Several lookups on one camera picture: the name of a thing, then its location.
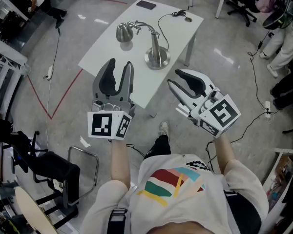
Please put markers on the white table leg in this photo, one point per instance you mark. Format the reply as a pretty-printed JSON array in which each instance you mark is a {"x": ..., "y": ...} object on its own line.
[{"x": 191, "y": 49}]

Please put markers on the black chrome-framed chair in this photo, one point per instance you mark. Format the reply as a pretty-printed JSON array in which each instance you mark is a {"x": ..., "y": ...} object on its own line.
[{"x": 56, "y": 167}]

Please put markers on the white storage shelf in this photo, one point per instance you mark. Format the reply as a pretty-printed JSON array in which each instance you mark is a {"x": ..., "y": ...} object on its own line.
[{"x": 283, "y": 169}]

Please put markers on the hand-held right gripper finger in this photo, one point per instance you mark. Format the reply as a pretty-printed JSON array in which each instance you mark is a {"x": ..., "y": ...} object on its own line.
[
  {"x": 197, "y": 78},
  {"x": 183, "y": 94}
]

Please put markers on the person's left forearm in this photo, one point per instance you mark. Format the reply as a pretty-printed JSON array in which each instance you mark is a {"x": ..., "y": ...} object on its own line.
[{"x": 119, "y": 160}]

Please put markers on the white office table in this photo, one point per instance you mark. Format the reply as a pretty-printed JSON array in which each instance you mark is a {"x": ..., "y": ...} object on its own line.
[{"x": 221, "y": 1}]

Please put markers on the red floor tape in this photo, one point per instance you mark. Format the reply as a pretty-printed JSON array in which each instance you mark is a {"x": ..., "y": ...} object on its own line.
[{"x": 63, "y": 99}]

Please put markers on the person's black trouser leg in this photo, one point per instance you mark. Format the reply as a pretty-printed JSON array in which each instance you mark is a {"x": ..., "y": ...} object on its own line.
[{"x": 158, "y": 147}]

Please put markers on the person's white printed shirt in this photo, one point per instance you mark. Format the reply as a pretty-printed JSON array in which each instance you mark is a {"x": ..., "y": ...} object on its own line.
[{"x": 185, "y": 208}]

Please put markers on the black office chair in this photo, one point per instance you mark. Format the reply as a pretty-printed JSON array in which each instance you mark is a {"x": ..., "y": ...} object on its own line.
[{"x": 241, "y": 6}]

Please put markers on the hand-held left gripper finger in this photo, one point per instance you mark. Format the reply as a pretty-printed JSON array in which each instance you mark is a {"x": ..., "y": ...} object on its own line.
[
  {"x": 98, "y": 86},
  {"x": 128, "y": 82}
]

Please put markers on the person's white shoe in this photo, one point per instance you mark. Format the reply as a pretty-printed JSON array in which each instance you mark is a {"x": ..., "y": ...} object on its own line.
[{"x": 164, "y": 128}]

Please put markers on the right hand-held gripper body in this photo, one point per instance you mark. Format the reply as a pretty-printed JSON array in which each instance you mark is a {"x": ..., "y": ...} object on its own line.
[{"x": 222, "y": 113}]

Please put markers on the black smartphone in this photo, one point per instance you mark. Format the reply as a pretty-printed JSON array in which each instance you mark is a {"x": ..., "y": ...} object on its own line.
[{"x": 146, "y": 5}]

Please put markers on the round wooden table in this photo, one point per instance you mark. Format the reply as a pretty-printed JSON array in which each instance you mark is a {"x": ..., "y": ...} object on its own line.
[{"x": 31, "y": 211}]

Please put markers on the white power strip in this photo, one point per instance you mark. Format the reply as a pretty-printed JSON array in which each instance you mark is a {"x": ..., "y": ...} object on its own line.
[
  {"x": 50, "y": 72},
  {"x": 267, "y": 106}
]

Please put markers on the person's right forearm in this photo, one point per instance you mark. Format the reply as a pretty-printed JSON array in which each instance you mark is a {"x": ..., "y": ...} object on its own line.
[{"x": 224, "y": 152}]

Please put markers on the pink bag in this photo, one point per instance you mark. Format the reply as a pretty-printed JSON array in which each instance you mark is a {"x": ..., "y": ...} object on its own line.
[{"x": 265, "y": 2}]

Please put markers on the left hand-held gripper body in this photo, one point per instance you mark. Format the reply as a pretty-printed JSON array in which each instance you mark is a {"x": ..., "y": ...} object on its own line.
[{"x": 101, "y": 124}]

